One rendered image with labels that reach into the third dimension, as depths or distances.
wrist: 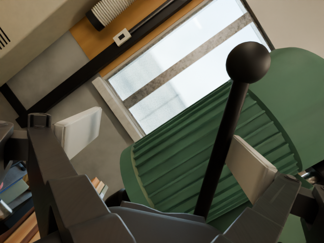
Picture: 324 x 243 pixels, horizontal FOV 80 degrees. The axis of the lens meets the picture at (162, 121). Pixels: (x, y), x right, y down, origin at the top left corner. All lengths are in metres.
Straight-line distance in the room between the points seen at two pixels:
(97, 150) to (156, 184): 1.66
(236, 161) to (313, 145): 0.14
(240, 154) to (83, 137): 0.13
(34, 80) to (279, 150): 2.02
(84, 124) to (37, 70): 1.95
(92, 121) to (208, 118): 0.16
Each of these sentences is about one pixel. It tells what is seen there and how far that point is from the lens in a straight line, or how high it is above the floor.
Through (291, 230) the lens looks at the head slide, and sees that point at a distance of 0.37.
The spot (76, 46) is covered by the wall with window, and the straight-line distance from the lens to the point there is 1.93.
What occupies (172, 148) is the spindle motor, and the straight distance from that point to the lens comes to 0.28.
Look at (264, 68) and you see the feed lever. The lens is 0.17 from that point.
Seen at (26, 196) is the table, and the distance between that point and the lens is 0.60.
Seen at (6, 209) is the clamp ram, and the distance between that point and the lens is 0.48.
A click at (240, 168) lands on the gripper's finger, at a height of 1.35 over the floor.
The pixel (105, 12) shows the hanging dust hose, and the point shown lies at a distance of 1.69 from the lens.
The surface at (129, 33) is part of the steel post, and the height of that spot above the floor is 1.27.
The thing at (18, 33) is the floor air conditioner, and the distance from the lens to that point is 1.84.
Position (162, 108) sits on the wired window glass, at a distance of 1.77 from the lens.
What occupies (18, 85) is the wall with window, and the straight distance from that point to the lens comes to 2.22.
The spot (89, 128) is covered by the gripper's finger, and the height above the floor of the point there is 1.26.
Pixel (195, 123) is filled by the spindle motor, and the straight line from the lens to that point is 0.28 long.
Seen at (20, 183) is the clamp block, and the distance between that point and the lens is 0.52.
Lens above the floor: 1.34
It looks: 9 degrees down
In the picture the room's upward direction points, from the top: 56 degrees clockwise
